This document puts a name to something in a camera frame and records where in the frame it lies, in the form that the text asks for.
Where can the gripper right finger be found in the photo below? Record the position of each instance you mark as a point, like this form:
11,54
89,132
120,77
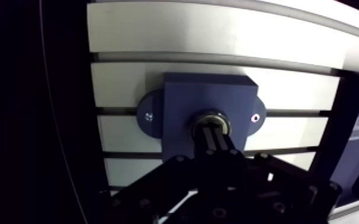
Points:
279,184

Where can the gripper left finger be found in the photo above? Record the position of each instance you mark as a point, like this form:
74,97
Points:
167,184

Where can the dark blue-grey housing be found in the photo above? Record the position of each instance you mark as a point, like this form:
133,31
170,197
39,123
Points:
182,103

